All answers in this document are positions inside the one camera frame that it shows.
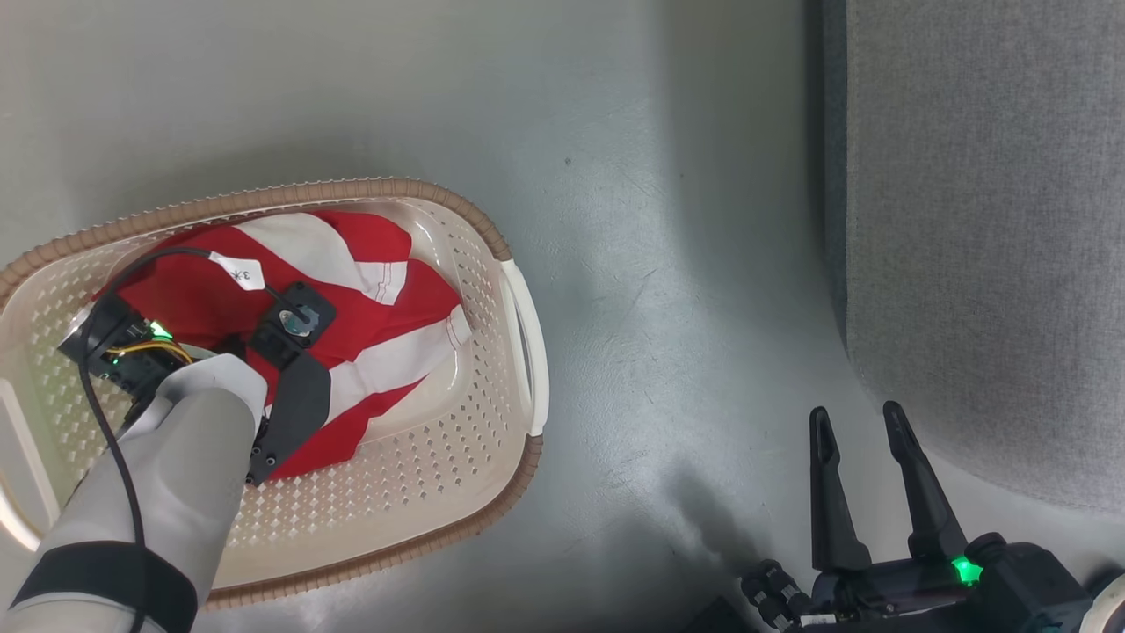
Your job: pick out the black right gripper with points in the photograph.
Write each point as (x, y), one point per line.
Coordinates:
(888, 602)

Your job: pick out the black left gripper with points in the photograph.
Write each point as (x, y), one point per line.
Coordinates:
(294, 413)

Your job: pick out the red white striped garment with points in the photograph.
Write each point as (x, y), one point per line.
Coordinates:
(369, 308)

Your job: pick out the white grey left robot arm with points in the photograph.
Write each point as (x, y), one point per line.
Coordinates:
(167, 475)

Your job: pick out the beige perforated laundry basket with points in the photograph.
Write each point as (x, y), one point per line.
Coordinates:
(422, 457)

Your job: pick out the black knurled connector cluster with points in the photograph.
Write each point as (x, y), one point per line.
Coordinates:
(773, 593)

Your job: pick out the grey fabric sofa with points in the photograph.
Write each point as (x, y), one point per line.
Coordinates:
(993, 220)

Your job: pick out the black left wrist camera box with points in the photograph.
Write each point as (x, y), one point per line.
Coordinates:
(299, 321)

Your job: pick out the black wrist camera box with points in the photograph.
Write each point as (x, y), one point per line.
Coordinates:
(299, 321)
(1028, 589)

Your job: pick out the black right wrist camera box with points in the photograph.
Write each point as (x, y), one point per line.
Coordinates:
(1028, 589)

